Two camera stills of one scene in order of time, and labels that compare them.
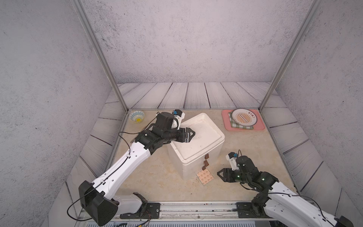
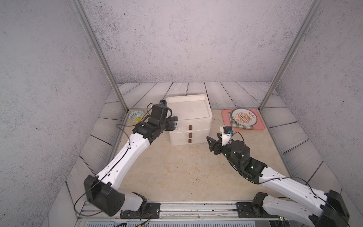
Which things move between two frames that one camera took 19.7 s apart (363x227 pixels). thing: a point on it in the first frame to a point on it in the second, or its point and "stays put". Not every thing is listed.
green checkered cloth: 234,124 stays put
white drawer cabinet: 206,145 to 194,118
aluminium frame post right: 313,9 stays put
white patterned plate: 244,117 stays put
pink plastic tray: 227,125 stays put
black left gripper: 181,137 to 173,123
